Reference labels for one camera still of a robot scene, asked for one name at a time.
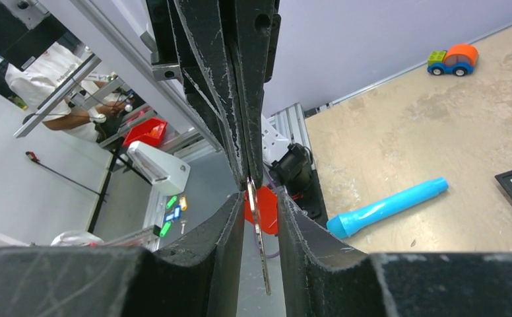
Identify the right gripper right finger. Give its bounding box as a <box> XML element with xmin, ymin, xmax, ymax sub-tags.
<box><xmin>278</xmin><ymin>193</ymin><xmax>512</xmax><ymax>316</ymax></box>

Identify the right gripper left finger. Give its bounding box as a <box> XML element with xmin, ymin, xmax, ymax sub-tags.
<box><xmin>0</xmin><ymin>193</ymin><xmax>244</xmax><ymax>316</ymax></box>

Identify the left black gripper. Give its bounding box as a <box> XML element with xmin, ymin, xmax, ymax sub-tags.
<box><xmin>144</xmin><ymin>0</ymin><xmax>282</xmax><ymax>191</ymax></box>

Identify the red key tag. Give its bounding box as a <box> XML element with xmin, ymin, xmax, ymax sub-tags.
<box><xmin>244</xmin><ymin>186</ymin><xmax>278</xmax><ymax>237</ymax></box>

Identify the silver key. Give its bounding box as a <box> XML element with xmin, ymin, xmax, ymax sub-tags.
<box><xmin>247</xmin><ymin>176</ymin><xmax>272</xmax><ymax>296</ymax></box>

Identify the blue plastic flashlight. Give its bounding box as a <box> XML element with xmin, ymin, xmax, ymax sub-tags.
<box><xmin>327</xmin><ymin>177</ymin><xmax>449</xmax><ymax>239</ymax></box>

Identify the pile of coloured key tags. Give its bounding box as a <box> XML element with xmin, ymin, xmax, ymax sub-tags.
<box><xmin>159</xmin><ymin>195</ymin><xmax>188</xmax><ymax>238</ymax></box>

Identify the white box device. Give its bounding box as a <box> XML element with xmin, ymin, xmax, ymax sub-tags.
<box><xmin>127</xmin><ymin>141</ymin><xmax>191</xmax><ymax>196</ymax></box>

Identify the red plastic bin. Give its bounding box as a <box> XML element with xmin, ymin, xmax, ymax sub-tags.
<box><xmin>123</xmin><ymin>118</ymin><xmax>168</xmax><ymax>147</ymax></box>

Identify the person in white shirt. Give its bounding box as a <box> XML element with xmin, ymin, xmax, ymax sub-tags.
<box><xmin>5</xmin><ymin>42</ymin><xmax>129</xmax><ymax>143</ymax></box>

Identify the toy car orange blue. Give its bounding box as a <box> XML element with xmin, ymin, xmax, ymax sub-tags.
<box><xmin>427</xmin><ymin>44</ymin><xmax>479</xmax><ymax>77</ymax></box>

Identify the aluminium frame rail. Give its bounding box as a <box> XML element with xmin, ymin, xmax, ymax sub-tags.
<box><xmin>43</xmin><ymin>1</ymin><xmax>221</xmax><ymax>151</ymax></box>

